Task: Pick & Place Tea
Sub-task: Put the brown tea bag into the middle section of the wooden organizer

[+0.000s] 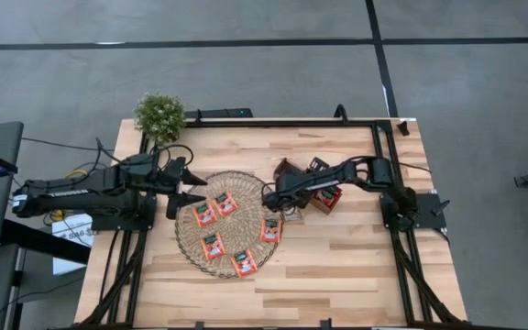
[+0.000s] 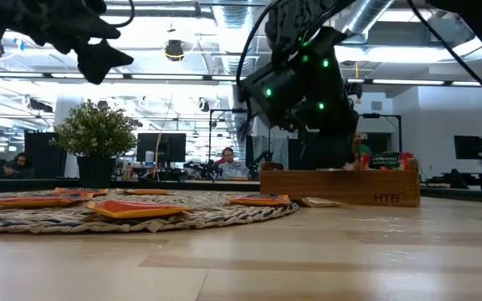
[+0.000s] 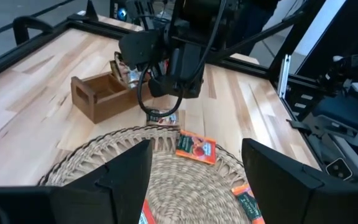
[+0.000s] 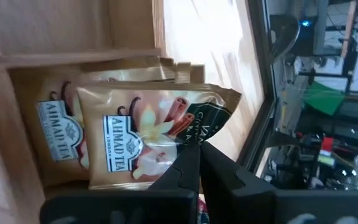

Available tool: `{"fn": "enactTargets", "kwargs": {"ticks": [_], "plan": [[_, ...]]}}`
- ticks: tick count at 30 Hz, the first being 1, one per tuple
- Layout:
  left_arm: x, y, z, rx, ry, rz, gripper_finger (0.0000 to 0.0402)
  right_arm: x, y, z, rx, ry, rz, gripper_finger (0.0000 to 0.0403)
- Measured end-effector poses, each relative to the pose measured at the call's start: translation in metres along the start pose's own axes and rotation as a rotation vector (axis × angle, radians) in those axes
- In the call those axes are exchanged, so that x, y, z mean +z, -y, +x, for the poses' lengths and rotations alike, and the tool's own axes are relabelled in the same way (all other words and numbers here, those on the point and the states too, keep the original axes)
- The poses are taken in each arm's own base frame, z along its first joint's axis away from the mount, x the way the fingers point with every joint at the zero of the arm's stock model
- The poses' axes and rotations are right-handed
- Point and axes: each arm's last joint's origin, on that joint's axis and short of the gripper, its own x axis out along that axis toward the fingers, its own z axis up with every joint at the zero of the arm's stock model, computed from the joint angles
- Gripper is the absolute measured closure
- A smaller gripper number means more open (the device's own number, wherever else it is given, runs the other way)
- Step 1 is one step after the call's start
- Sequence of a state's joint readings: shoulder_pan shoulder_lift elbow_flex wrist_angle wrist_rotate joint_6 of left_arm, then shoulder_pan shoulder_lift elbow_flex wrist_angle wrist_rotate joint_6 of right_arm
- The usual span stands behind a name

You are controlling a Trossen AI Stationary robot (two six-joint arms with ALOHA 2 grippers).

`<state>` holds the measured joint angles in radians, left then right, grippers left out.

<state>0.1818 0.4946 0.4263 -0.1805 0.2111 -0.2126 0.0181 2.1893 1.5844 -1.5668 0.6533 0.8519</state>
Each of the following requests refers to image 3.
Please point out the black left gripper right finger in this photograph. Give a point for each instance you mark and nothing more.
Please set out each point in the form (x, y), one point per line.
(275, 186)

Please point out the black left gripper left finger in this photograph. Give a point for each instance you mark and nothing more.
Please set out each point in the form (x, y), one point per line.
(129, 180)

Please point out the orange tea packet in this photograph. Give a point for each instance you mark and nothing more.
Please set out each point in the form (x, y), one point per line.
(249, 205)
(197, 147)
(148, 216)

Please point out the gold vanilla tea packet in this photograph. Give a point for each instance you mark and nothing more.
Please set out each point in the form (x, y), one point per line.
(126, 73)
(166, 121)

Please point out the wooden tea box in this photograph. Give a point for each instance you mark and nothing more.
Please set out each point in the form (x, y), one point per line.
(110, 105)

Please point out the woven round placemat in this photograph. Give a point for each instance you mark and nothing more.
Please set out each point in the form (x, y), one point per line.
(182, 186)

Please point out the smartphone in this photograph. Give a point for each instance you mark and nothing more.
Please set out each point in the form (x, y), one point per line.
(337, 169)

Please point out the blue chair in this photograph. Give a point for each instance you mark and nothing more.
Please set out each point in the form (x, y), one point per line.
(340, 109)

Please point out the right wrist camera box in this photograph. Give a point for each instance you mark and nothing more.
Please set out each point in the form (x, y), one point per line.
(138, 49)

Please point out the silver aluminium bracket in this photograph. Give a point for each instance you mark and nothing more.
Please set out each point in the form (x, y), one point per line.
(283, 77)

